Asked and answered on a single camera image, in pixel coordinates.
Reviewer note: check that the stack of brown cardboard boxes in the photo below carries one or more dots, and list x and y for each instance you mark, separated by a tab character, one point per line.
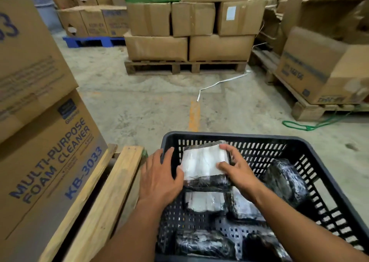
193	20

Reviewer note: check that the weathered wooden pallet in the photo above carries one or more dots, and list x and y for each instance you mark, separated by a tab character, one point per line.
302	109

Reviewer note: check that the black plastic slotted crate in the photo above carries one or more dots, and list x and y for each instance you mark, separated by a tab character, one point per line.
311	152

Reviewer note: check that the light wooden pallet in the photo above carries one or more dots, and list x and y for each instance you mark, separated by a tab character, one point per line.
103	210

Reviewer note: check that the dark wooden pallet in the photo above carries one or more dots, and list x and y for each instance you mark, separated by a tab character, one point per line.
184	66

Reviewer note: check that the stack of boxes with handholes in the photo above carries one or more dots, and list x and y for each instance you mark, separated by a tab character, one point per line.
92	20

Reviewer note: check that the pile of plastic wrapped packets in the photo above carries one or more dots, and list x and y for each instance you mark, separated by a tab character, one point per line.
284	181

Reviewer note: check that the person's right forearm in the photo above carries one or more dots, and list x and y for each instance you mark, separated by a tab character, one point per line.
294	230

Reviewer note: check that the tilted brown cardboard box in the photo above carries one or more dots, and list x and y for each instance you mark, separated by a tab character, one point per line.
314	66

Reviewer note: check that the person's right hand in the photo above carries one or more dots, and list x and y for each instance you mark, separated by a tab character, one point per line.
242	175

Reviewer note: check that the person's left thumb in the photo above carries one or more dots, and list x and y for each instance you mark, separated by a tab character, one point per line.
180	177

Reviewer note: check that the person's left hand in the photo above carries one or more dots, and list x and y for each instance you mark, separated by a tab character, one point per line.
157	184

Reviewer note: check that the cardboard box with blue print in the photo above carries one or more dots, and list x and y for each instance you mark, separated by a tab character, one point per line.
43	178

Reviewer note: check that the heap of torn cardboard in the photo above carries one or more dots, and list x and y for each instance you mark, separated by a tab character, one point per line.
320	8

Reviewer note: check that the blue plastic pallet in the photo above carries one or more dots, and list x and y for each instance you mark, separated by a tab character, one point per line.
92	41

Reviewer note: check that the person's left forearm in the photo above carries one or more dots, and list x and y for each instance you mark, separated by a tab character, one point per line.
138	236

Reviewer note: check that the large plain cardboard box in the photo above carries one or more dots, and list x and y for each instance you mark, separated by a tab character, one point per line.
31	60

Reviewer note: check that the person's right thumb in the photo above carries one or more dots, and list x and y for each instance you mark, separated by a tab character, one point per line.
224	166

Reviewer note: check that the plastic white packet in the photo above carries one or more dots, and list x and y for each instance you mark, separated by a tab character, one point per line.
201	161

